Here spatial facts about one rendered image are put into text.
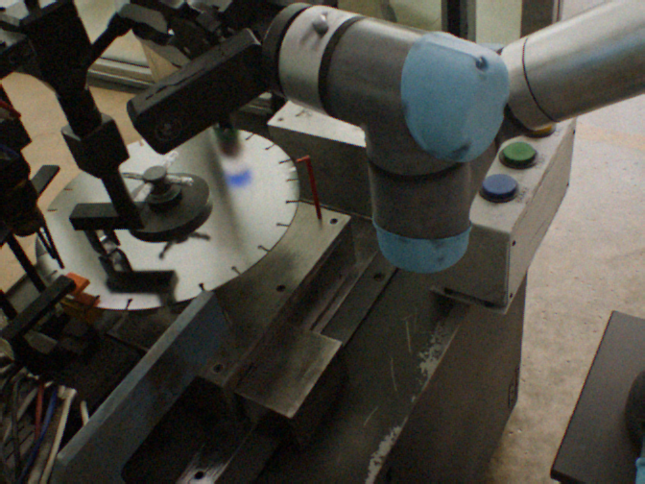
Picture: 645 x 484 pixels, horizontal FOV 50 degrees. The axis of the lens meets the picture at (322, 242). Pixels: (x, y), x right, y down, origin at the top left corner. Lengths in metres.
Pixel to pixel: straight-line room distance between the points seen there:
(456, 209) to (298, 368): 0.37
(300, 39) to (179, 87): 0.10
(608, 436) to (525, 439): 0.86
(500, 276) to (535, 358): 0.96
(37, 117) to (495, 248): 1.05
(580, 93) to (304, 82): 0.21
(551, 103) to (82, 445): 0.46
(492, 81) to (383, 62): 0.07
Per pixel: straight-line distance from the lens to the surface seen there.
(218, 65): 0.53
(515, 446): 1.71
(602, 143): 2.49
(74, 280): 0.80
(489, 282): 0.92
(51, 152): 1.46
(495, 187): 0.89
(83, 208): 0.82
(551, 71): 0.57
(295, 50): 0.51
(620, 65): 0.55
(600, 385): 0.90
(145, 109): 0.54
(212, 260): 0.79
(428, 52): 0.46
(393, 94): 0.46
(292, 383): 0.82
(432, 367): 0.90
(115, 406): 0.64
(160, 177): 0.84
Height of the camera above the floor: 1.48
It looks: 43 degrees down
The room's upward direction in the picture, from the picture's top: 12 degrees counter-clockwise
